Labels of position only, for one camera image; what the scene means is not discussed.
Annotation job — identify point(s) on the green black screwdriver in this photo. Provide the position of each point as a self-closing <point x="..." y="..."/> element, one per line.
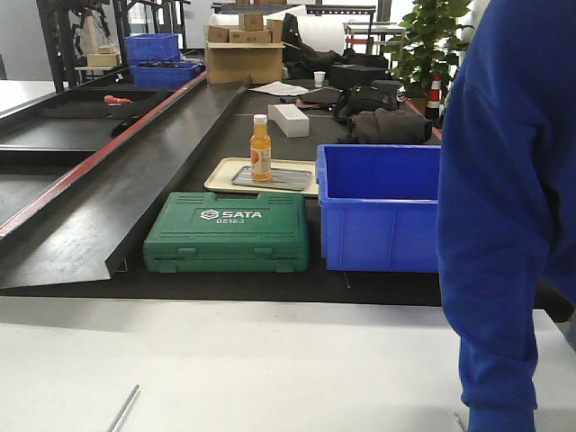
<point x="458" y="422"/>
<point x="123" y="409"/>

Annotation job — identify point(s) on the grey metal tray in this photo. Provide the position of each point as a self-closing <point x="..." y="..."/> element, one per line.
<point x="282" y="178"/>

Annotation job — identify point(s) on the beige plastic tray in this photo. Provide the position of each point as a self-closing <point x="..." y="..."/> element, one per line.
<point x="220" y="180"/>

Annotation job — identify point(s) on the orange juice bottle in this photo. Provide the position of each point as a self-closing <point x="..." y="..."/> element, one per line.
<point x="260" y="149"/>

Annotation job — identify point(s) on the large blue plastic bin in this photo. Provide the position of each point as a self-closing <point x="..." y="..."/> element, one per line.
<point x="378" y="207"/>

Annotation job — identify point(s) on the white foam block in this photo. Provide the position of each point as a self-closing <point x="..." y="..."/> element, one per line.
<point x="291" y="120"/>

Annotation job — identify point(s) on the green SATA tool case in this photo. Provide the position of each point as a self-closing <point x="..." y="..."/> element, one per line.
<point x="201" y="232"/>

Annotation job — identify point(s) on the dark grey bag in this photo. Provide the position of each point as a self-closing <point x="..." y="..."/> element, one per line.
<point x="387" y="127"/>

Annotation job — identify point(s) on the white paper cup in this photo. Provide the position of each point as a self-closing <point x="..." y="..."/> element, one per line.
<point x="319" y="77"/>

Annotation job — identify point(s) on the black equipment box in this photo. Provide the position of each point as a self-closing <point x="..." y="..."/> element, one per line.
<point x="345" y="76"/>

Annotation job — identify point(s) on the large cardboard box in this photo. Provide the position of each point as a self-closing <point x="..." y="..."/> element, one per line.
<point x="234" y="62"/>

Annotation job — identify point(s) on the orange white traffic cone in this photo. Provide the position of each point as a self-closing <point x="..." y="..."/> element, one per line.
<point x="432" y="110"/>

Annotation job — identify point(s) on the blue crate on conveyor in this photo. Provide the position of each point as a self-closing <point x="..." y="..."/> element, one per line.
<point x="169" y="76"/>

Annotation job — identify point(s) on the upper blue stacked crate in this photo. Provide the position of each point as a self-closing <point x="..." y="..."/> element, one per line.
<point x="150" y="47"/>

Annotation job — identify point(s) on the green potted plant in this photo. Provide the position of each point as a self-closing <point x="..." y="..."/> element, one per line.
<point x="430" y="45"/>

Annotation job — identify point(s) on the person in blue jacket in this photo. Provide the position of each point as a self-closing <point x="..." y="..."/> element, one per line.
<point x="506" y="201"/>

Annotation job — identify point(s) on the orange handled tool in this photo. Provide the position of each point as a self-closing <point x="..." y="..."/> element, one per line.
<point x="114" y="100"/>

